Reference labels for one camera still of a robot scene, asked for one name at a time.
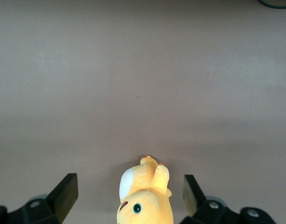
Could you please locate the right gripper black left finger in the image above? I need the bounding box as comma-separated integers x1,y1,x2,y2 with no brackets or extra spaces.
7,173,79,224

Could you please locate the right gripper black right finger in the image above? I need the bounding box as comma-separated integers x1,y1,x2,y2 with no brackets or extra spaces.
182,174,244,224

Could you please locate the yellow plush toy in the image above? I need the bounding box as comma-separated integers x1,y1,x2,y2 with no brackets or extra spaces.
116,154,174,224

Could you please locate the brown table cover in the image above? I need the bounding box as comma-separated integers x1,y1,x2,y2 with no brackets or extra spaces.
0,0,286,224

